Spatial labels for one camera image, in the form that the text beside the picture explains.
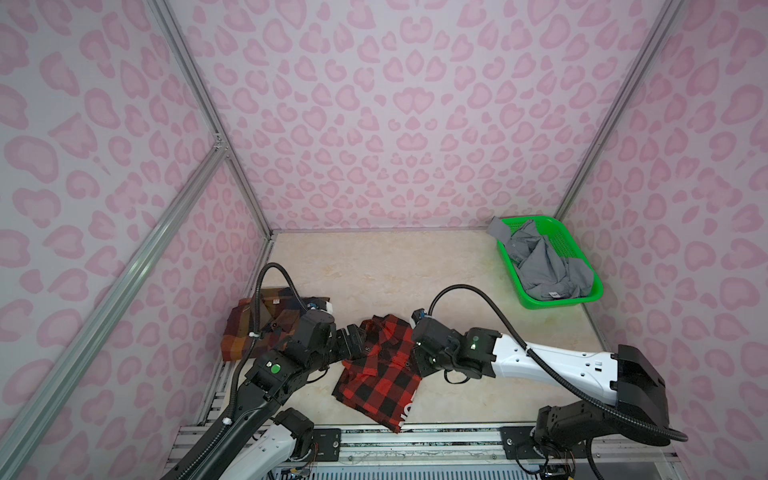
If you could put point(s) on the left corner aluminium post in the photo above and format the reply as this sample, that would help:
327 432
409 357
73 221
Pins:
171 30

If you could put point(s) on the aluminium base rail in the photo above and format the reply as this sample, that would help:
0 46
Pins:
450 425

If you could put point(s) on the grey shirt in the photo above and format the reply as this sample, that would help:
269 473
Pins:
544 275

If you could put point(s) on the red black plaid shirt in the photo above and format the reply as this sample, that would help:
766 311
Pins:
382 384

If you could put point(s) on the green plastic basket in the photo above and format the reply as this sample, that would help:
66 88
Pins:
565 245

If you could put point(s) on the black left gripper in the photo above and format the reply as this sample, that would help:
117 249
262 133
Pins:
348 348

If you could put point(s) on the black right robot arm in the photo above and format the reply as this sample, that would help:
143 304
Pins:
617 393

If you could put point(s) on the corner aluminium post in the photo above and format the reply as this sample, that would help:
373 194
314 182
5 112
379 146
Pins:
670 14
171 30

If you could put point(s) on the folded brown plaid shirt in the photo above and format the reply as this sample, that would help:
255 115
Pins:
279 311

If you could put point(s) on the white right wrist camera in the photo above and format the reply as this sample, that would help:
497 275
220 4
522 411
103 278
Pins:
418 315

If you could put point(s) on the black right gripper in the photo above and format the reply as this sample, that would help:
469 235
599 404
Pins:
417 354

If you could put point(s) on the right corner aluminium post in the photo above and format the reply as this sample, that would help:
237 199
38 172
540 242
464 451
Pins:
670 14

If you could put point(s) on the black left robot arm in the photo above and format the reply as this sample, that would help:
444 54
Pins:
255 434

